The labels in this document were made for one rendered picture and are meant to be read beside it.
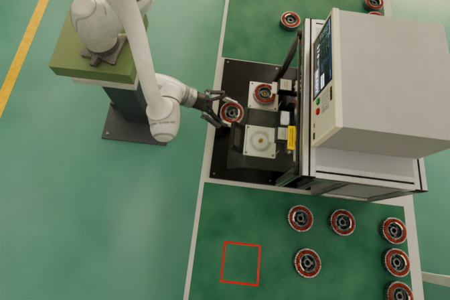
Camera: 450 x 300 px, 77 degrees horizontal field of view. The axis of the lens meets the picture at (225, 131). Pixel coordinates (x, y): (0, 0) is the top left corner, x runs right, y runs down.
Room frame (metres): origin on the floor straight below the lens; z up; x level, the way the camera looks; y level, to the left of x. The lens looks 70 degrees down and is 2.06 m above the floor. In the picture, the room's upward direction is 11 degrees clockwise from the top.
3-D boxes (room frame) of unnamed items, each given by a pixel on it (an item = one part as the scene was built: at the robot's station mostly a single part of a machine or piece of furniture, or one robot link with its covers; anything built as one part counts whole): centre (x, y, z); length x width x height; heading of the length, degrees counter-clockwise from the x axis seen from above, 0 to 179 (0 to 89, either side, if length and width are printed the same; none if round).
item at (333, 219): (0.16, -0.59, 0.77); 0.11 x 0.11 x 0.04
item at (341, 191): (0.28, -0.59, 0.91); 0.28 x 0.03 x 0.32; 94
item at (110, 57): (0.74, 0.67, 0.86); 0.22 x 0.18 x 0.06; 175
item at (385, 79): (0.58, -0.49, 1.22); 0.44 x 0.39 x 0.20; 4
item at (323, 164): (0.60, -0.49, 1.09); 0.68 x 0.44 x 0.05; 4
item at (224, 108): (0.54, -0.02, 0.83); 0.11 x 0.11 x 0.04
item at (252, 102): (0.69, -0.16, 0.78); 0.15 x 0.15 x 0.01; 4
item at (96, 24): (0.77, 0.66, 1.00); 0.18 x 0.16 x 0.22; 145
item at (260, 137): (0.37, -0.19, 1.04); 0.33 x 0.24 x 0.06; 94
